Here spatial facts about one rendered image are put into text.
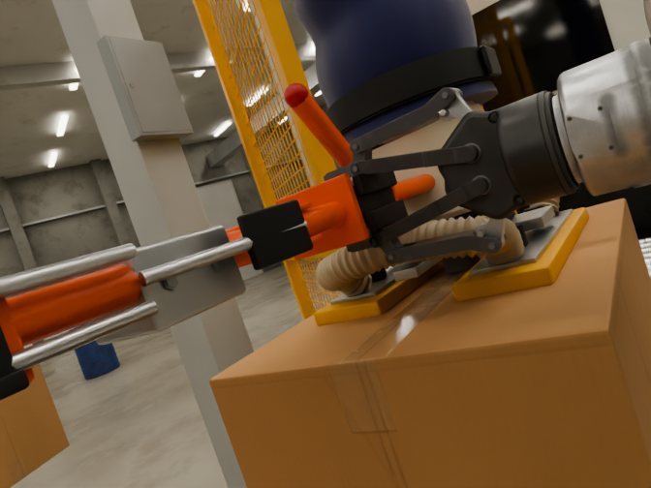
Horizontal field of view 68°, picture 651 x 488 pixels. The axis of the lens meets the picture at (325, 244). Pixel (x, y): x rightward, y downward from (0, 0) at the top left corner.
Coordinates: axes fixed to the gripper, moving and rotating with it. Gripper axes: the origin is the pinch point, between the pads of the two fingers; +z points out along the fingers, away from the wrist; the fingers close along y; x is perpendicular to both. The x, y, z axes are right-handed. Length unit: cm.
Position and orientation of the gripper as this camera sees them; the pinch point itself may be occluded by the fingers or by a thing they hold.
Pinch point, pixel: (336, 214)
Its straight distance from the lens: 45.8
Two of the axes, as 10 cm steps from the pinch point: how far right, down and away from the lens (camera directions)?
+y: 3.1, 9.5, 0.6
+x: 5.3, -2.3, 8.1
